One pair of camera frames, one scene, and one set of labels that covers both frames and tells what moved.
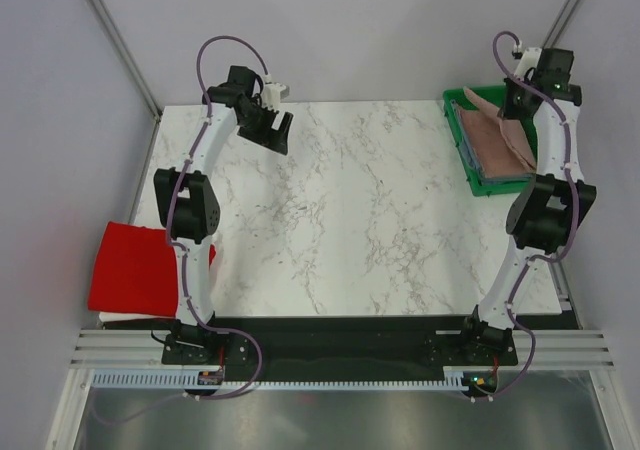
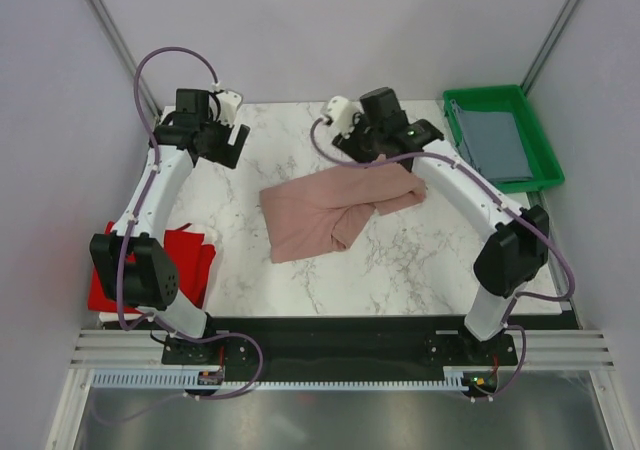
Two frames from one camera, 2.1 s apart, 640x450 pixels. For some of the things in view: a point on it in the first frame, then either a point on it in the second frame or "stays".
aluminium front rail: [556, 347] stays
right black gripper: [506, 110] -> [350, 146]
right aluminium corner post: [568, 9] stays
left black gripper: [276, 140] -> [226, 154]
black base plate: [333, 349] stays
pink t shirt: [502, 145] -> [308, 214]
